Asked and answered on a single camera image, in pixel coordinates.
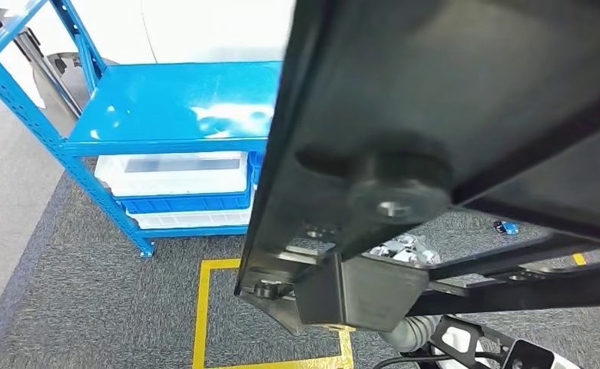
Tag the black plastic panel part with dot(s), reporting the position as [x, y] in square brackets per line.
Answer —
[432, 76]

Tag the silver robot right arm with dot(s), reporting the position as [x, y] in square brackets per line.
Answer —
[406, 331]

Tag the blue metal shelf rack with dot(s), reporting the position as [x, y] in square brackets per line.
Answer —
[177, 97]

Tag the blue plastic bin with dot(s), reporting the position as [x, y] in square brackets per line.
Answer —
[187, 203]
[255, 168]

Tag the white car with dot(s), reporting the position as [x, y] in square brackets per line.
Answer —
[203, 30]

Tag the grey metal stand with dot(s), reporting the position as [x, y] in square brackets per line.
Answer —
[40, 61]

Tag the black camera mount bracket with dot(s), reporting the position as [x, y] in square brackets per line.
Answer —
[526, 356]

